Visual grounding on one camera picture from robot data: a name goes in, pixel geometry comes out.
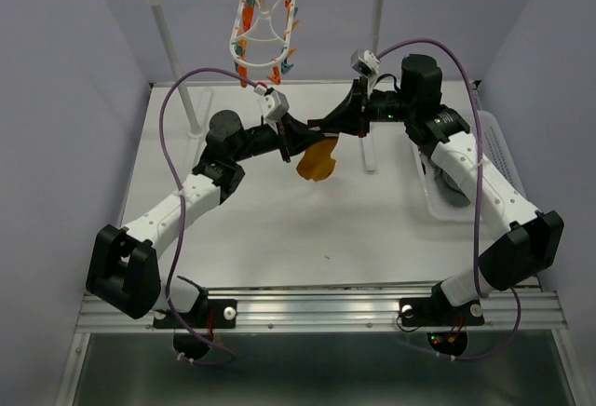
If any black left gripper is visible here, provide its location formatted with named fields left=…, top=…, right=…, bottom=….
left=231, top=111, right=324, bottom=163

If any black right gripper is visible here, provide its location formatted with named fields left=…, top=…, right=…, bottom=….
left=318, top=76, right=416, bottom=139

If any orange brown sock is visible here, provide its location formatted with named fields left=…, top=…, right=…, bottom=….
left=296, top=137, right=338, bottom=182

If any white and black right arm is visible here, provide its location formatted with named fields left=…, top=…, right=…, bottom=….
left=297, top=49, right=564, bottom=328

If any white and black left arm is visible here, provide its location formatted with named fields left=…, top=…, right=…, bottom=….
left=86, top=110, right=325, bottom=326

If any white clip hanger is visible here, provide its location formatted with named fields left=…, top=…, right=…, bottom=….
left=229, top=0, right=299, bottom=70

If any orange clothes peg right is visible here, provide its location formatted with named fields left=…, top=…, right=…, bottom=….
left=266, top=64, right=283, bottom=85

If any orange clothes peg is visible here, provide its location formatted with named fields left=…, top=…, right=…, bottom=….
left=266, top=64, right=283, bottom=85
left=238, top=2, right=254, bottom=77

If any teal clothes peg right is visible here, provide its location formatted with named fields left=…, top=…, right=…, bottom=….
left=279, top=48, right=295, bottom=74

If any teal clothes peg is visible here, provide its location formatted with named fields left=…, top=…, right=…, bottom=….
left=279, top=48, right=295, bottom=74
left=232, top=39, right=247, bottom=73

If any grey sock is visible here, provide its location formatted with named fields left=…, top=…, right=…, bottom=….
left=434, top=168, right=470, bottom=208

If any white plastic basket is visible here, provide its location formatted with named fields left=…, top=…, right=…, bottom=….
left=412, top=111, right=527, bottom=223

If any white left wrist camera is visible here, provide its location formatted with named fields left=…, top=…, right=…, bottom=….
left=253, top=83, right=290, bottom=126

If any aluminium mounting rail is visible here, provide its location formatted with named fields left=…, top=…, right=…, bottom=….
left=55, top=277, right=594, bottom=405

